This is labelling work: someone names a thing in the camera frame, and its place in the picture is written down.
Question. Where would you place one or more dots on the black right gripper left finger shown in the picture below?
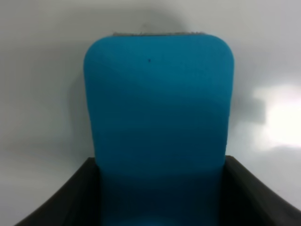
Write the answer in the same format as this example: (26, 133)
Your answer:
(76, 203)

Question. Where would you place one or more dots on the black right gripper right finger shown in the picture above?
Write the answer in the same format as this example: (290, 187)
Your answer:
(246, 201)

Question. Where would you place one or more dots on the blue whiteboard eraser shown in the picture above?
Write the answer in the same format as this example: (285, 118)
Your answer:
(159, 108)

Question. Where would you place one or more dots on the white whiteboard with aluminium frame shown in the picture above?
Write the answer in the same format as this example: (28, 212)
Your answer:
(45, 134)

